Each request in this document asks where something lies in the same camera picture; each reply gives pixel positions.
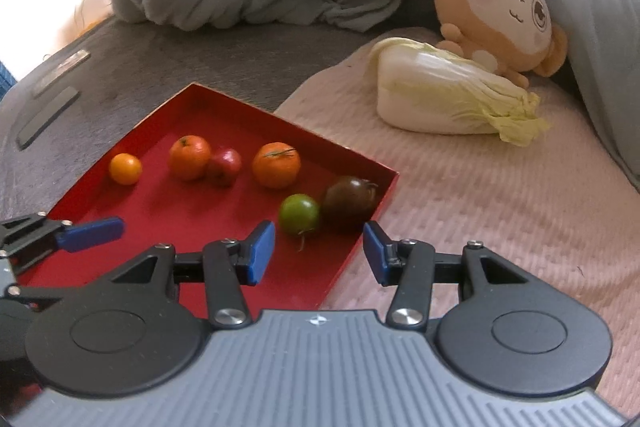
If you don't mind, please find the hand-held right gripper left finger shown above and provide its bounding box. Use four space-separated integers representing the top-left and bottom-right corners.
111 221 277 329

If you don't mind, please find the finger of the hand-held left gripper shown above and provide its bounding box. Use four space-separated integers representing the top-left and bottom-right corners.
0 284 68 314
0 214 125 275

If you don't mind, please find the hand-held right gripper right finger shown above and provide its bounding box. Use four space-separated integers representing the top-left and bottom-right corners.
362 221 533 329

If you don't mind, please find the green tomato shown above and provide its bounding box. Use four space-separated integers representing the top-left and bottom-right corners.
278 193 321 253

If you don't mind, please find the dark purple-green tomato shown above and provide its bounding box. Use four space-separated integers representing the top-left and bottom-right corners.
320 176 379 235

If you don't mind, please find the red cardboard tray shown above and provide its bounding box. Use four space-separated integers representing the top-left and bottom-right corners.
20 82 401 310

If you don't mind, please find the small yellow-orange citrus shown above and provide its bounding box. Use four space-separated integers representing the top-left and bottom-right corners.
109 153 143 186

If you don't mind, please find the orange tangerine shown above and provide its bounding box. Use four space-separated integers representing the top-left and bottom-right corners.
251 142 302 189
169 135 212 181

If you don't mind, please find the dark grey flat strip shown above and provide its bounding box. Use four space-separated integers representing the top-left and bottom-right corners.
16 88 81 151

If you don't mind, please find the pink textured bed pad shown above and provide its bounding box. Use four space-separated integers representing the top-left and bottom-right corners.
275 27 640 408

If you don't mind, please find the silver flat rectangular object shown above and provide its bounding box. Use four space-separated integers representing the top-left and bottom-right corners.
32 49 92 96

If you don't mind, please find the napa cabbage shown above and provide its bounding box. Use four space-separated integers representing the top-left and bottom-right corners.
369 38 550 146

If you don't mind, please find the grey bed sheet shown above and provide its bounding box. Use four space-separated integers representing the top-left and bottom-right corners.
0 14 441 258

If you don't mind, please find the tan monkey plush toy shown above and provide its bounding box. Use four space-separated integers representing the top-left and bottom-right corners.
407 0 570 88

